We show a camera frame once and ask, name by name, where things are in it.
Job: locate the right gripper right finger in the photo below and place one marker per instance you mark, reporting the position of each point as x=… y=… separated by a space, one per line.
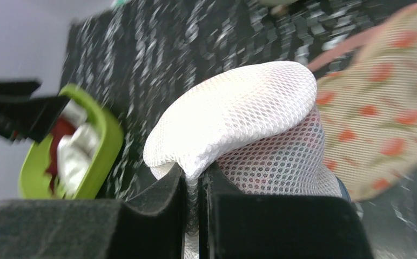
x=237 y=225

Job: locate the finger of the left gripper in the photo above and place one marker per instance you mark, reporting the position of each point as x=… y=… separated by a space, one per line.
x=24 y=117

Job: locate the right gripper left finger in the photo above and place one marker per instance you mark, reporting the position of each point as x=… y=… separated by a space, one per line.
x=150 y=225

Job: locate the white mesh laundry bag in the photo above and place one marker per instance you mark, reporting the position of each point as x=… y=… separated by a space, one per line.
x=259 y=123

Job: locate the floral mesh laundry pouch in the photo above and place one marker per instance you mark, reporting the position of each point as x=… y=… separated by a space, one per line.
x=369 y=109

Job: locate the dark red garment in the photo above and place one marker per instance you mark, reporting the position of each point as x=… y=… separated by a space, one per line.
x=60 y=129

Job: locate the green plastic basket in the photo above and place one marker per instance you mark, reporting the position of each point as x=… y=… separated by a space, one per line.
x=34 y=181

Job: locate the white garment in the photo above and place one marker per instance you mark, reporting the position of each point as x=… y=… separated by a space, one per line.
x=75 y=152

